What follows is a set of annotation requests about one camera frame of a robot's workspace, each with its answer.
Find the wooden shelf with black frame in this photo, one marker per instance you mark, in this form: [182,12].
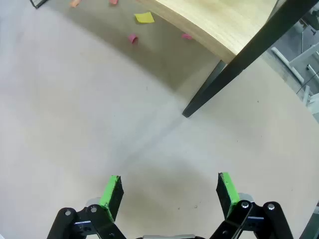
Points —
[219,22]

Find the yellow paper scrap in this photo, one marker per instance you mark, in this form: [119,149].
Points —
[144,18]

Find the pink paper scrap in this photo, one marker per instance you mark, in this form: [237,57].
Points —
[187,36]
[113,2]
[132,38]

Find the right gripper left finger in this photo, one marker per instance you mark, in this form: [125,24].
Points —
[109,196]

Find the orange paper scrap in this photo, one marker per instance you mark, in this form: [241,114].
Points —
[74,3]

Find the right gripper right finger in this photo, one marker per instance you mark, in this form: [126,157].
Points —
[229,194]

